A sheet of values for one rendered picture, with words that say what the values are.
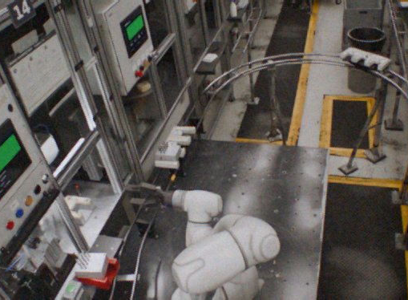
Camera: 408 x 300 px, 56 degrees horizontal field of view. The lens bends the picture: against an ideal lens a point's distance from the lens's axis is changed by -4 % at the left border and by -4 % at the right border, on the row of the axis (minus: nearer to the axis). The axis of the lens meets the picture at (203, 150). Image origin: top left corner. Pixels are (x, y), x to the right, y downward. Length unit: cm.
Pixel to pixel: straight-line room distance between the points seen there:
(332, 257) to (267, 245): 179
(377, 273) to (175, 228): 139
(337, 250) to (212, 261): 191
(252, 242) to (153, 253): 110
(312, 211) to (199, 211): 80
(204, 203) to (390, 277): 159
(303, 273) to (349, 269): 89
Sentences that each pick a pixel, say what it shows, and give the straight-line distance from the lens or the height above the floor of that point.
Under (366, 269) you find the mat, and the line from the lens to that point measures 291.
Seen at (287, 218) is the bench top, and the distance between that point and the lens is 225.
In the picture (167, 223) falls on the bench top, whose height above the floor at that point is 68.
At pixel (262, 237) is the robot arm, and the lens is 116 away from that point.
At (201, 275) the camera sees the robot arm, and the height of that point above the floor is 144.
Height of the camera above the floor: 238
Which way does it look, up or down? 39 degrees down
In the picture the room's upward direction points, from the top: 10 degrees counter-clockwise
